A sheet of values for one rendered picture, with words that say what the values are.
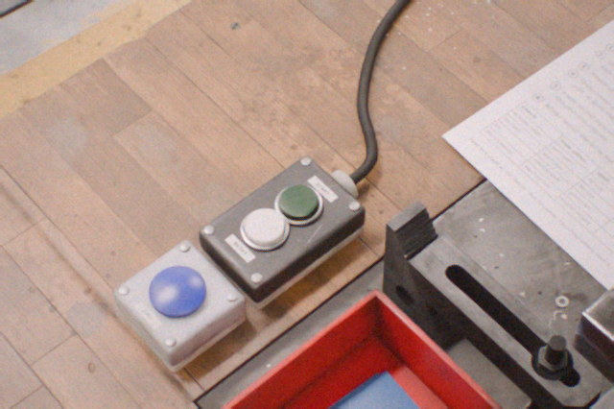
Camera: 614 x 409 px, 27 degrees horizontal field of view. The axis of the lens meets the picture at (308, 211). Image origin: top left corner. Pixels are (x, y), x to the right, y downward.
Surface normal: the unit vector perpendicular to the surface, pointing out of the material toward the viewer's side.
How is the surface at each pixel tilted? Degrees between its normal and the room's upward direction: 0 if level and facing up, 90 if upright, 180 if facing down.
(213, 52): 0
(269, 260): 0
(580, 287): 0
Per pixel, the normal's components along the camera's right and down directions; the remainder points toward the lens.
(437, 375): -0.75, 0.55
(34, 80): -0.02, -0.56
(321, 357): 0.65, 0.62
